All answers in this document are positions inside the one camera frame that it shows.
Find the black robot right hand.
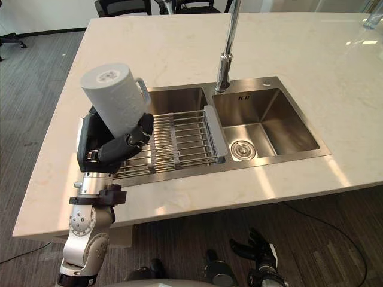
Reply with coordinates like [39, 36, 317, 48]
[229, 228, 278, 266]

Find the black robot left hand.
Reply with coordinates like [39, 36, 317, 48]
[75, 107, 155, 180]

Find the pale grey cup with handle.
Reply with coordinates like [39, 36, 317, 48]
[79, 62, 151, 138]

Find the round metal sink strainer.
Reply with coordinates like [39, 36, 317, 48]
[229, 139, 257, 160]

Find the stainless steel double sink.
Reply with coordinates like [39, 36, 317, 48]
[110, 75, 332, 188]

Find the grey robot torso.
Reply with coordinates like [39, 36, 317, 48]
[124, 277, 212, 287]

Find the black mesh office chair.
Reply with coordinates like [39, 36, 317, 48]
[173, 0, 233, 15]
[94, 0, 153, 16]
[0, 33, 28, 62]

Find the chrome gooseneck faucet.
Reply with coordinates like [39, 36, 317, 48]
[214, 0, 242, 94]

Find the clear plastic bottle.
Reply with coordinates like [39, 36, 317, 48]
[362, 5, 383, 30]

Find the metal wire dish rack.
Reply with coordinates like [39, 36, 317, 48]
[113, 105, 229, 181]

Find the thin black floor cable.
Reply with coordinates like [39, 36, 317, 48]
[0, 241, 52, 265]
[283, 202, 369, 287]

